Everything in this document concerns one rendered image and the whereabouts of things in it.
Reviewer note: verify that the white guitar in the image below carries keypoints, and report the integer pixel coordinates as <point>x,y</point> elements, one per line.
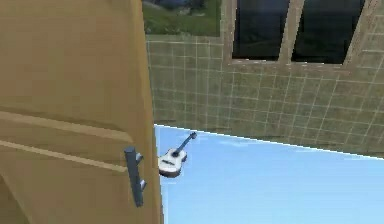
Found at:
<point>171,161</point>

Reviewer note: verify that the tan wooden room door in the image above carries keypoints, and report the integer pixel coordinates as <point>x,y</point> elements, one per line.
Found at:
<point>66,83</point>

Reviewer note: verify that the green landscape wall picture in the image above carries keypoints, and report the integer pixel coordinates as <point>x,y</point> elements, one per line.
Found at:
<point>181,18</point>

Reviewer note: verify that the dark window with tan frame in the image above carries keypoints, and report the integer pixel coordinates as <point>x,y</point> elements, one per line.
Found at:
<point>293,30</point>

